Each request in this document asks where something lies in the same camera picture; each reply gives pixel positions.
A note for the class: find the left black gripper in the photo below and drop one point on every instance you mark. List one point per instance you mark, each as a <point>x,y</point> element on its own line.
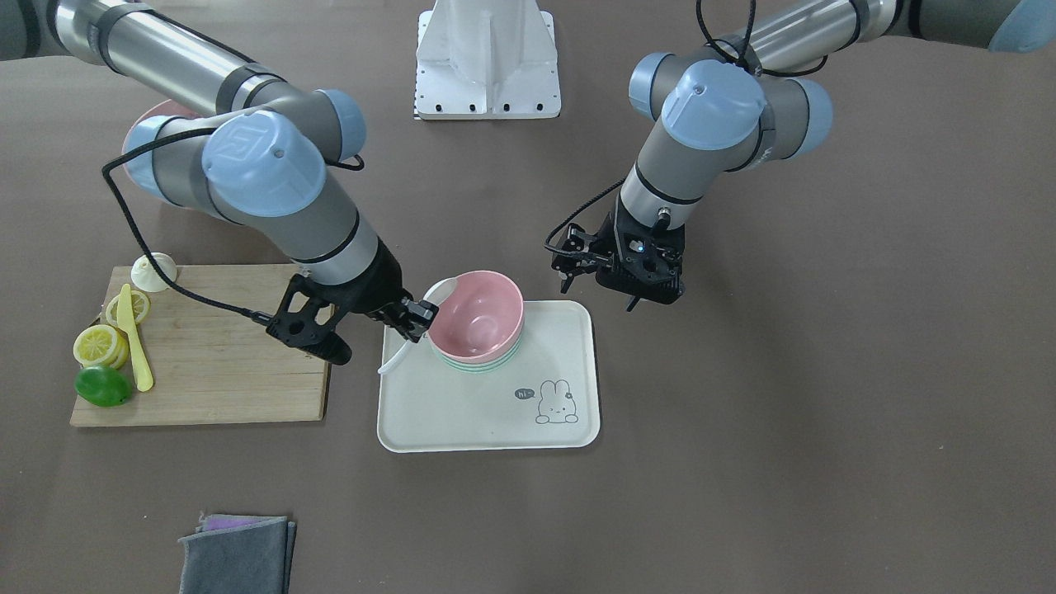
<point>608,245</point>

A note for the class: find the white bear serving tray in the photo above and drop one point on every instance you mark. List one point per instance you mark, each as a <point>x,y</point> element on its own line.
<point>545,396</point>

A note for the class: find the folded grey cloth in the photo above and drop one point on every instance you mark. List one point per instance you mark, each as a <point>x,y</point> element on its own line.
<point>238,554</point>

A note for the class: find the bamboo cutting board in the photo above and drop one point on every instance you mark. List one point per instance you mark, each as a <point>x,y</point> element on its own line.
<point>214,367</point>

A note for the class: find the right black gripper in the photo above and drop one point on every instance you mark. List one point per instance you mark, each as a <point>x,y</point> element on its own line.
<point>379,285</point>

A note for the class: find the back lemon slice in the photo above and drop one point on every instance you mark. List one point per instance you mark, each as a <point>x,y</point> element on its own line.
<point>121,352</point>

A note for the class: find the lower lemon slice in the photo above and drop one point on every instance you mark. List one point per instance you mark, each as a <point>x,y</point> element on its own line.
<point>141,306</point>

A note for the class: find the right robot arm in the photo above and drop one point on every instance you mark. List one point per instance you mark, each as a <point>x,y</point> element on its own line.
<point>255,151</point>

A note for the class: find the top green bowl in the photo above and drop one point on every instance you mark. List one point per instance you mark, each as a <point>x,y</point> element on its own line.
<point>478,364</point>

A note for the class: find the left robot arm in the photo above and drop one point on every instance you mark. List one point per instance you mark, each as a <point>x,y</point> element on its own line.
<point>745,99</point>

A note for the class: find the green toy lime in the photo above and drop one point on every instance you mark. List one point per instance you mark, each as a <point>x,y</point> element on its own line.
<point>103,386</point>

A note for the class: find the lemon slice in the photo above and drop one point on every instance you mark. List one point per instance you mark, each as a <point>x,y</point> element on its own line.
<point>121,352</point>
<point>96,345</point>
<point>141,306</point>

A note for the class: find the white toy bun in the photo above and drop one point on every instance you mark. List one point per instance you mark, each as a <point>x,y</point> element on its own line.
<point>148,278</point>

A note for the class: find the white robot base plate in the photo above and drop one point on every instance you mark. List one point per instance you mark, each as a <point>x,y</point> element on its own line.
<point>486,60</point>

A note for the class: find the upper lemon slice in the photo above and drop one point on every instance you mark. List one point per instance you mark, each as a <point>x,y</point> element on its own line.
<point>96,345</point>

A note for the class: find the green bowl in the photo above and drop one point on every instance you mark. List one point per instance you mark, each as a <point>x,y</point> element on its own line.
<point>478,364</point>
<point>478,368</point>

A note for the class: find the small pink bowl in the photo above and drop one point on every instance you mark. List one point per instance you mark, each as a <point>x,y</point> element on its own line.
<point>481,316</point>

